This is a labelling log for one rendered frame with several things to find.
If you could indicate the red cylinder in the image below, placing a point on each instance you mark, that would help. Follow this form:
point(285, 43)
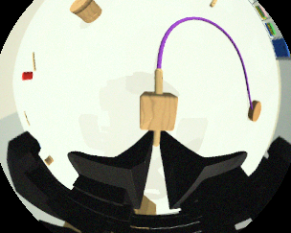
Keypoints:
point(27, 76)

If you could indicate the brown wooden cylinder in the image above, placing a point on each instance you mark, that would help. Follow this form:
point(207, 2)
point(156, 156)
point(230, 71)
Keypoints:
point(49, 160)

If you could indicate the round wooden button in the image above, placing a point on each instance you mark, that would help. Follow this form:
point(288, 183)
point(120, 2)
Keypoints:
point(254, 113)

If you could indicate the tan wooden cylinder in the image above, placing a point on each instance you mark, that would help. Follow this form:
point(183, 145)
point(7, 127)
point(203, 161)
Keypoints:
point(88, 10)

